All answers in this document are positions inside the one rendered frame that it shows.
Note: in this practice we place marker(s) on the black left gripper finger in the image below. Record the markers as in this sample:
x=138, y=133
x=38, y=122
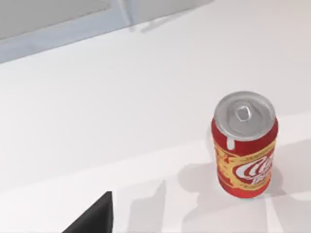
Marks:
x=98, y=216

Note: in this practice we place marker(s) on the red and gold can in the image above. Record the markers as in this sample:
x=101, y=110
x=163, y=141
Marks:
x=244, y=150

